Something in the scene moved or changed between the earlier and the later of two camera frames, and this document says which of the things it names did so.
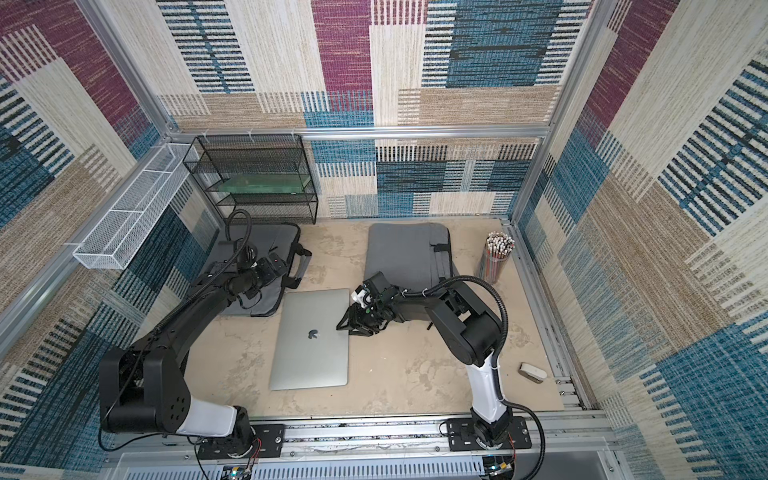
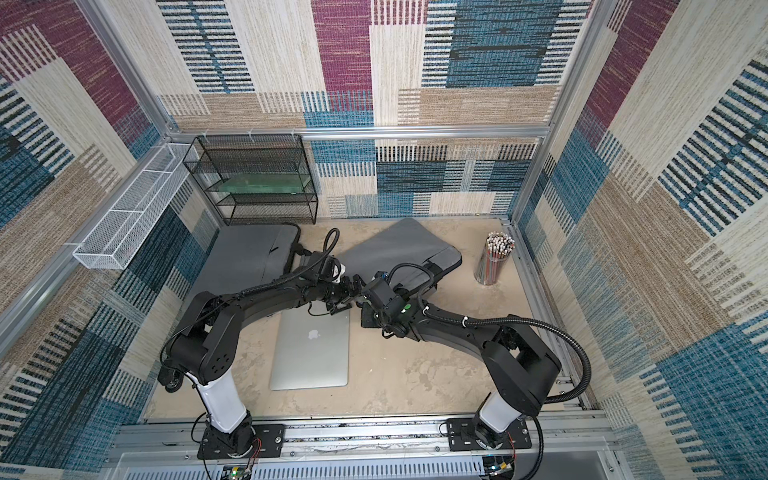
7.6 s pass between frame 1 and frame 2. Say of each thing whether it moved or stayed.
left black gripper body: moved
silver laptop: stayed
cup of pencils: stayed
